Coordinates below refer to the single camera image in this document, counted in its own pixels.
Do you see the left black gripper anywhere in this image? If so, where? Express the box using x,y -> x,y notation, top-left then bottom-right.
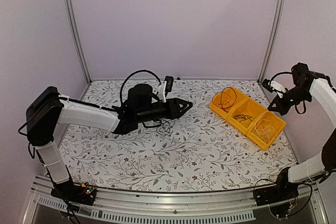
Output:
136,98 -> 194,124

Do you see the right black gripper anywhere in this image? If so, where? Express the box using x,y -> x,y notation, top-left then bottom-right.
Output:
268,86 -> 312,116

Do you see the cable pile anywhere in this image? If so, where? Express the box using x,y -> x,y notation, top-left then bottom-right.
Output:
156,119 -> 176,135

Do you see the black cable coil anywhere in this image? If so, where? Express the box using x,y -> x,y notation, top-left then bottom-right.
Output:
233,113 -> 253,123

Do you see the red cable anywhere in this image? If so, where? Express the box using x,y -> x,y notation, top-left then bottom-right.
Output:
219,87 -> 237,112

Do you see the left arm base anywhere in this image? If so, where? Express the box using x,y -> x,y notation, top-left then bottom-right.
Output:
50,178 -> 97,206

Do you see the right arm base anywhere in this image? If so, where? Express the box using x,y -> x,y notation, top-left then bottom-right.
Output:
253,179 -> 299,219

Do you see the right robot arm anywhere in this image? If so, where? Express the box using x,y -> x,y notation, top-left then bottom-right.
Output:
262,62 -> 335,201

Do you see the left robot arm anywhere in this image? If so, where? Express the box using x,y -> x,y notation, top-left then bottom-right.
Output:
18,76 -> 193,200

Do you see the yellow bin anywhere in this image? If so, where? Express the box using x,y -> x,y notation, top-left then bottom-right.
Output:
246,111 -> 287,151
226,98 -> 267,135
209,87 -> 249,120

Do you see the yellow bin middle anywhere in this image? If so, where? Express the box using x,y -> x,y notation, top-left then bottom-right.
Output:
226,98 -> 267,135

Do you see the floral table mat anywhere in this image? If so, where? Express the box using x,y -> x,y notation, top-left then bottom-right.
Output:
59,80 -> 296,192

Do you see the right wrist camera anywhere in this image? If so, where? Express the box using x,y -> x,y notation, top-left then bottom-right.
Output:
262,79 -> 287,98

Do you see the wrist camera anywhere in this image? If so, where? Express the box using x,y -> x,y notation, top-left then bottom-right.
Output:
262,79 -> 287,98
157,76 -> 174,103

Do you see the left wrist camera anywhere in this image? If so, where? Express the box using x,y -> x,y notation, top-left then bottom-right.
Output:
157,76 -> 174,103

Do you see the aluminium front rail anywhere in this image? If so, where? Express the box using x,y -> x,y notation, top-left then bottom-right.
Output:
22,176 -> 331,223

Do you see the right aluminium post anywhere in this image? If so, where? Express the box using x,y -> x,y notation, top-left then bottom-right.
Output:
258,0 -> 285,83

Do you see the aluminium post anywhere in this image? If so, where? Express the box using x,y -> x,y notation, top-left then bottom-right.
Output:
258,0 -> 285,83
64,0 -> 92,84

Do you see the left aluminium post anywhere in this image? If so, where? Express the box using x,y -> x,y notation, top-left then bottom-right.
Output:
64,0 -> 92,84

